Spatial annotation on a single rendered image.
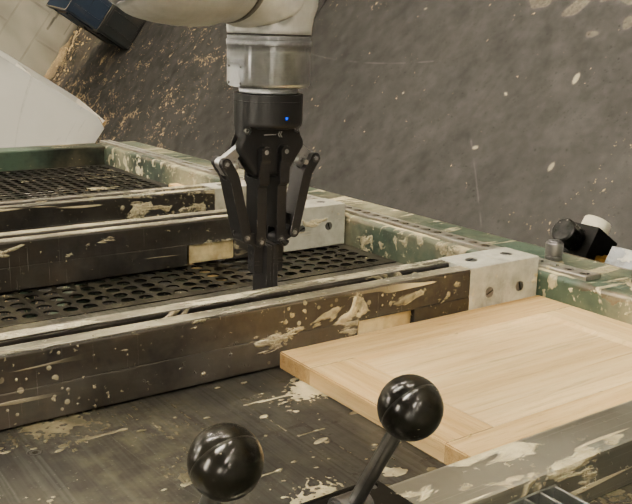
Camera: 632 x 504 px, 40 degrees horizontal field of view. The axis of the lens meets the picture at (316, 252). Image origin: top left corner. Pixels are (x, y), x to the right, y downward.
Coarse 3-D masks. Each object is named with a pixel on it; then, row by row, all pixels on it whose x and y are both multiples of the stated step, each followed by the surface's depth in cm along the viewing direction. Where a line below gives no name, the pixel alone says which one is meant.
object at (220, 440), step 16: (208, 432) 42; (224, 432) 42; (240, 432) 42; (192, 448) 42; (208, 448) 41; (224, 448) 41; (240, 448) 41; (256, 448) 42; (192, 464) 41; (208, 464) 41; (224, 464) 41; (240, 464) 41; (256, 464) 42; (192, 480) 42; (208, 480) 41; (224, 480) 41; (240, 480) 41; (256, 480) 42; (208, 496) 42; (224, 496) 41; (240, 496) 42
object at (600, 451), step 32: (608, 416) 73; (512, 448) 67; (544, 448) 67; (576, 448) 67; (608, 448) 67; (416, 480) 61; (448, 480) 62; (480, 480) 62; (512, 480) 62; (544, 480) 63; (576, 480) 65; (608, 480) 68
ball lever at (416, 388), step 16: (400, 384) 48; (416, 384) 48; (432, 384) 49; (384, 400) 48; (400, 400) 48; (416, 400) 48; (432, 400) 48; (384, 416) 48; (400, 416) 48; (416, 416) 47; (432, 416) 48; (400, 432) 48; (416, 432) 48; (432, 432) 48; (384, 448) 51; (368, 464) 53; (384, 464) 52; (368, 480) 53; (336, 496) 55; (352, 496) 54; (368, 496) 55
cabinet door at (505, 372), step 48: (384, 336) 98; (432, 336) 98; (480, 336) 99; (528, 336) 99; (576, 336) 100; (624, 336) 99; (336, 384) 84; (384, 384) 84; (480, 384) 85; (528, 384) 85; (576, 384) 86; (624, 384) 85; (480, 432) 74; (528, 432) 74
